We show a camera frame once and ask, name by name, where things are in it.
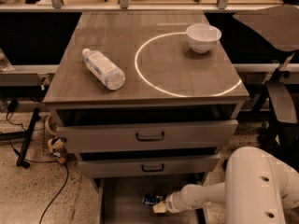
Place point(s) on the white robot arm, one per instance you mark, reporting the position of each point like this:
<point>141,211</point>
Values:
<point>257,189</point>

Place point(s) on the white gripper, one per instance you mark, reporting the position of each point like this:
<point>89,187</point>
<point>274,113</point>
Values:
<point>172,202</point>

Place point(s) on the black office chair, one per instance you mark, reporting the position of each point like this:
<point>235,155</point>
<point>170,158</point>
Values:
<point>279,26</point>

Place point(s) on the grey drawer cabinet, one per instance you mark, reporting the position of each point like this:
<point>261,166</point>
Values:
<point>165,80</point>

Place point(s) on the top drawer with handle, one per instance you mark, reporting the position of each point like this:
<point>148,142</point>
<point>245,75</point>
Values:
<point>144,137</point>

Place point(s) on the wire basket with items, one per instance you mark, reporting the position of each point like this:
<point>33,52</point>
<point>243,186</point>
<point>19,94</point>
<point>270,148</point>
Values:
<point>54,144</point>

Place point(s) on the clear plastic water bottle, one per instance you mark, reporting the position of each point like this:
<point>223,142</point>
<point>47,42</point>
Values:
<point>108,73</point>

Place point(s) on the drawer with handle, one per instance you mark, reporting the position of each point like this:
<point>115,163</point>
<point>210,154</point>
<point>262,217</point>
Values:
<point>144,137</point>
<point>149,166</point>

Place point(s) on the open bottom drawer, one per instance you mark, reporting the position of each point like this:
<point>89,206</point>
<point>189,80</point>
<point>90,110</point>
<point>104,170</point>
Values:
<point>121,200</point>

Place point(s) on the blue pepsi can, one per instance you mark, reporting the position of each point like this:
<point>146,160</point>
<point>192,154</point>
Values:
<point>150,200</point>

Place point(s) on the middle drawer with handle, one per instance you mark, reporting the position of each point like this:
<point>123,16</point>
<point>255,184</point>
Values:
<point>149,166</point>

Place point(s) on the black stand leg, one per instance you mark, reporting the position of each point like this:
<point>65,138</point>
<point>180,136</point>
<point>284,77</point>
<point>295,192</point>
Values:
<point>21,162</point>

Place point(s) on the white bowl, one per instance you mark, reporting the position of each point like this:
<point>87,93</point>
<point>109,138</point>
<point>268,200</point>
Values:
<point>202,37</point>

